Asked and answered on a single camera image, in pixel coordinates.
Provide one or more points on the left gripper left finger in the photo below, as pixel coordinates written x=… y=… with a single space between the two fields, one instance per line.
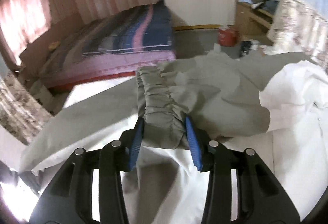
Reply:
x=131 y=141

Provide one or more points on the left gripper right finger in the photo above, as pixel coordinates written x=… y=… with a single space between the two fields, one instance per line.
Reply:
x=198 y=141

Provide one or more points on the white grey jacket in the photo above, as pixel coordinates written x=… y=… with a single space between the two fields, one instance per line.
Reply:
x=276 y=105

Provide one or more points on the bed with striped blanket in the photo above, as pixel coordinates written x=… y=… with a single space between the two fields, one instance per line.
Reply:
x=71 y=53

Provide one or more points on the red bucket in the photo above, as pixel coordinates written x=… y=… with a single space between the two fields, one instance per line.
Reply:
x=227 y=36

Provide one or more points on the wooden desk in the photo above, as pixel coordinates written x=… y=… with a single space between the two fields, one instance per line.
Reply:
x=252 y=24

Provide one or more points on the pink window curtain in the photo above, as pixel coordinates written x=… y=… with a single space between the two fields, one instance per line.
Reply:
x=22 y=22

